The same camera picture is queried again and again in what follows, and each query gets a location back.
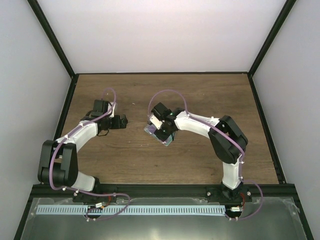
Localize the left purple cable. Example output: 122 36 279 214
48 87 131 222

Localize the metal front plate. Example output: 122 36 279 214
21 197 307 240

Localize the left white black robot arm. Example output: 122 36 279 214
37 99 128 202

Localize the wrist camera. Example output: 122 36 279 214
149 114 163 130
110 102 118 118

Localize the black mounting rail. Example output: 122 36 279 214
32 183 296 203

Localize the black enclosure frame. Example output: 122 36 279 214
12 0 315 240

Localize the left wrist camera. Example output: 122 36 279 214
110 102 118 118

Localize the light blue slotted cable duct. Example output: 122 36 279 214
35 204 226 216

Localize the purple cable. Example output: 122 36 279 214
48 87 131 222
148 89 264 222

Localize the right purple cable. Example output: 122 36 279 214
148 89 264 222

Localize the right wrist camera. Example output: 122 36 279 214
149 114 163 130

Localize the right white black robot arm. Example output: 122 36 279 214
144 102 248 202

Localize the grey green glasses case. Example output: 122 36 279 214
143 122 176 147

